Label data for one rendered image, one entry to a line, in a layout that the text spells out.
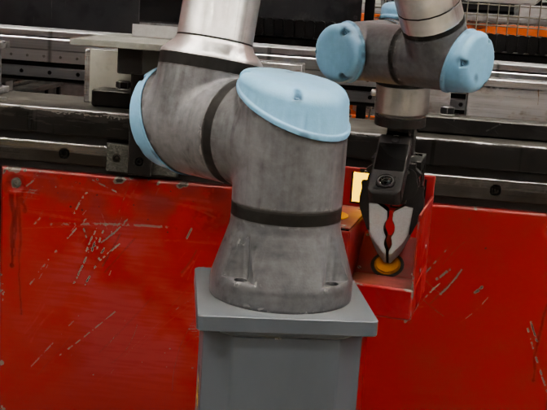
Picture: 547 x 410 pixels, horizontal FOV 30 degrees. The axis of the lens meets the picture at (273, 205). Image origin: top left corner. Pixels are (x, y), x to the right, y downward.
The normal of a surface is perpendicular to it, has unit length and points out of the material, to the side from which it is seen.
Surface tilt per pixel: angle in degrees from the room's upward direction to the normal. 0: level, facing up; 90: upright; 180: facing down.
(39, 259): 90
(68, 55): 90
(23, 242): 90
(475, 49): 91
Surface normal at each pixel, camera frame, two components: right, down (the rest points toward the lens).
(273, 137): -0.30, 0.18
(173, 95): -0.51, -0.03
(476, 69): 0.73, 0.18
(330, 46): -0.69, 0.18
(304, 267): 0.35, -0.10
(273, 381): 0.09, 0.21
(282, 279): 0.00, -0.11
